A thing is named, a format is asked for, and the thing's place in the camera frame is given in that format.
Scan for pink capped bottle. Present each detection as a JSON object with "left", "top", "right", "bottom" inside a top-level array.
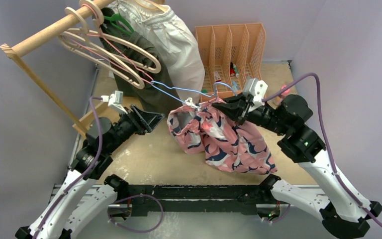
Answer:
[{"left": 274, "top": 85, "right": 290, "bottom": 106}]

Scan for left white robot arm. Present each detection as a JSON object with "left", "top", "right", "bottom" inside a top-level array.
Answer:
[{"left": 15, "top": 105, "right": 165, "bottom": 239}]

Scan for red white tube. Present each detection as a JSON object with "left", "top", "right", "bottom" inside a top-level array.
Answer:
[{"left": 214, "top": 71, "right": 222, "bottom": 83}]

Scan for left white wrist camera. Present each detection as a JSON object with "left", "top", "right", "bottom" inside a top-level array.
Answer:
[{"left": 101, "top": 90, "right": 127, "bottom": 114}]

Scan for base right purple cable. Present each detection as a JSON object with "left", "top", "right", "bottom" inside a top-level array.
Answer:
[{"left": 260, "top": 199, "right": 295, "bottom": 225}]

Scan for white shorts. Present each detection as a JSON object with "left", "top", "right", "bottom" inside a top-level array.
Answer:
[{"left": 108, "top": 0, "right": 205, "bottom": 103}]

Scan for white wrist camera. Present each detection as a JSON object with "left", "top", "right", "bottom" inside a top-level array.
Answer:
[
  {"left": 101, "top": 90, "right": 127, "bottom": 114},
  {"left": 242, "top": 78, "right": 268, "bottom": 111}
]

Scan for light blue tube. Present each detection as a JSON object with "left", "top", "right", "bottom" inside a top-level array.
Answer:
[{"left": 232, "top": 81, "right": 241, "bottom": 94}]

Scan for blue wire hanger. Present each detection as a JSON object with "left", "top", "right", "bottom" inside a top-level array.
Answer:
[{"left": 149, "top": 80, "right": 237, "bottom": 104}]

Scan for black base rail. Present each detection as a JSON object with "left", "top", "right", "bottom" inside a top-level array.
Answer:
[{"left": 108, "top": 183, "right": 294, "bottom": 217}]

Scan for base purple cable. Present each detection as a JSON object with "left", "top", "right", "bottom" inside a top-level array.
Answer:
[
  {"left": 260, "top": 199, "right": 295, "bottom": 225},
  {"left": 106, "top": 194, "right": 164, "bottom": 234}
]

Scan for green plastic hanger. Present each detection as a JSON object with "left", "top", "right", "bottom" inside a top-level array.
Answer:
[{"left": 104, "top": 13, "right": 134, "bottom": 35}]

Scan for pink patterned shorts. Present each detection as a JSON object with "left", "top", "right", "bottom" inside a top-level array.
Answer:
[{"left": 167, "top": 99, "right": 278, "bottom": 175}]

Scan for beige wooden hanger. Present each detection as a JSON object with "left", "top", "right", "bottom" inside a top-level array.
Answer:
[
  {"left": 58, "top": 7, "right": 145, "bottom": 89},
  {"left": 67, "top": 0, "right": 162, "bottom": 74}
]

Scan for dark green shorts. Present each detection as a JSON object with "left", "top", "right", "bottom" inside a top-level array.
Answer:
[{"left": 100, "top": 19, "right": 182, "bottom": 115}]

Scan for rear beige wooden hanger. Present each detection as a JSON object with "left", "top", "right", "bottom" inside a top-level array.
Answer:
[{"left": 67, "top": 0, "right": 162, "bottom": 74}]

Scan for beige hanger under white shorts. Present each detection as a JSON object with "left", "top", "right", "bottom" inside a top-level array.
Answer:
[{"left": 135, "top": 0, "right": 167, "bottom": 12}]

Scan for wooden clothes rack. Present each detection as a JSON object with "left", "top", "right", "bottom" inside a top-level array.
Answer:
[{"left": 0, "top": 0, "right": 115, "bottom": 138}]

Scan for red black marker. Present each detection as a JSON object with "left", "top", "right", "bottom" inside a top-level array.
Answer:
[{"left": 229, "top": 62, "right": 236, "bottom": 77}]

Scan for front beige wooden hanger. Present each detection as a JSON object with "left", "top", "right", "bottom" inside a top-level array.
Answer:
[{"left": 58, "top": 7, "right": 145, "bottom": 89}]

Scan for orange plastic file organizer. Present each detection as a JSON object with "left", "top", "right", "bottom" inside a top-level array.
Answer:
[{"left": 195, "top": 23, "right": 266, "bottom": 102}]

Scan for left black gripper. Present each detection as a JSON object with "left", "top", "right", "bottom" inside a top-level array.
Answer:
[{"left": 106, "top": 104, "right": 165, "bottom": 153}]

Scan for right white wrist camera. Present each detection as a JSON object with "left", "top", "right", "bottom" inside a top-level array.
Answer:
[{"left": 242, "top": 78, "right": 268, "bottom": 111}]

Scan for base left purple cable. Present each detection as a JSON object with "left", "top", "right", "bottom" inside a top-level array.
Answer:
[{"left": 106, "top": 194, "right": 164, "bottom": 234}]

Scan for pink wire hanger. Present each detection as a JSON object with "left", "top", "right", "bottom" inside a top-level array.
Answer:
[{"left": 64, "top": 2, "right": 155, "bottom": 83}]

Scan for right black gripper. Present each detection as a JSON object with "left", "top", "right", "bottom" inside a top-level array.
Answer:
[{"left": 213, "top": 91, "right": 290, "bottom": 136}]

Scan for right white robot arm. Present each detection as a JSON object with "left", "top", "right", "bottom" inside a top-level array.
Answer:
[{"left": 213, "top": 94, "right": 382, "bottom": 239}]

